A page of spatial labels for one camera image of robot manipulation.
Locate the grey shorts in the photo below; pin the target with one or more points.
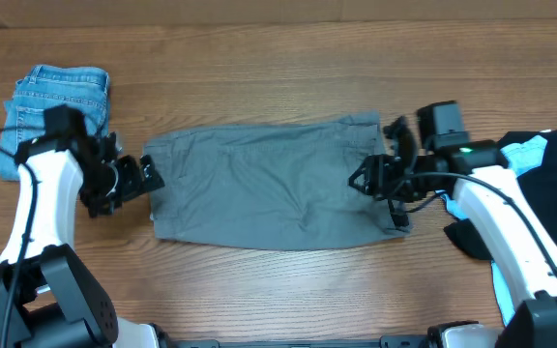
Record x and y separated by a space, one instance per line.
280 187

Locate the light blue shirt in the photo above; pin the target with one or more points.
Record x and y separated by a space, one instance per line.
522 157

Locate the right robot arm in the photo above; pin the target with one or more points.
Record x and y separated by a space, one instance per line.
442 156

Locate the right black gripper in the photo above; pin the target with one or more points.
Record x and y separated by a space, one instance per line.
377 170

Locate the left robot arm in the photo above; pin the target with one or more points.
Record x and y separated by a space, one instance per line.
48 297

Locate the folded blue jeans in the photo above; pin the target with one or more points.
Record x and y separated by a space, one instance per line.
82 88

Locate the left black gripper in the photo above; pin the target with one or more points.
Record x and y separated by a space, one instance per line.
134 185

